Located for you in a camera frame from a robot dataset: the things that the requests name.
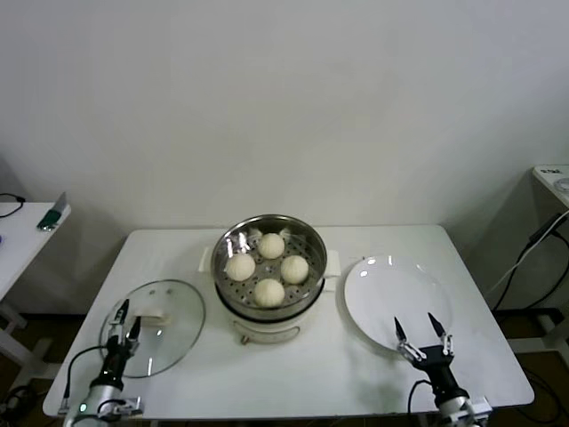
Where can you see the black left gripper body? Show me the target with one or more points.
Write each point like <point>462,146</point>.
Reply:
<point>115,362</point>

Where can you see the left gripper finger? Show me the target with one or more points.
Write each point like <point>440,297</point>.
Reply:
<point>117,324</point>
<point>134,335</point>

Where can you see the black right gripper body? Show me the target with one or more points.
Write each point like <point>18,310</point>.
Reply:
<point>438,367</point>

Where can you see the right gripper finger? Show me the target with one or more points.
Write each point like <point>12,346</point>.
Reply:
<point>406,347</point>
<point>446,342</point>

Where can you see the white steamed baozi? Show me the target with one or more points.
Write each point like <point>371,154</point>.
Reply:
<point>269,292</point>
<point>271,245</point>
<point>294,269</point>
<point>240,267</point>

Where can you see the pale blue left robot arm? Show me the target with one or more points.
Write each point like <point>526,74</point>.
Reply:
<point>91,400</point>

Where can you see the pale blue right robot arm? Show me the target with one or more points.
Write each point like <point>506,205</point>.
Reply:
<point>451,411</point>

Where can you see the perforated steel steamer basket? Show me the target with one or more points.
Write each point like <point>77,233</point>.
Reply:
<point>311,249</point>

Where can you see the white round plate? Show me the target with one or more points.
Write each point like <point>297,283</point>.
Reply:
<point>387,298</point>

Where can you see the white side table with tool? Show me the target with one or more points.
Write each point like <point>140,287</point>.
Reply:
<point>22,249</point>

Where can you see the white electric cooker base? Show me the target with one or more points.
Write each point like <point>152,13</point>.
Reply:
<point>266,331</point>

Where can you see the black power adapter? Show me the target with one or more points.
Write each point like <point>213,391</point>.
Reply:
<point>544,229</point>

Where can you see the clear round tape roll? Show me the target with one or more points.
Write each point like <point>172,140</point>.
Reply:
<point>563,184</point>

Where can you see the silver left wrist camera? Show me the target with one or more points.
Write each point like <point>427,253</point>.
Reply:
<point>126,405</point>

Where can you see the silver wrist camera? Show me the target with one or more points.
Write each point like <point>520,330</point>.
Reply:
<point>482,407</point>
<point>126,405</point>

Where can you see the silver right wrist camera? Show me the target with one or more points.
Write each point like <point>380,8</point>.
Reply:
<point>482,407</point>

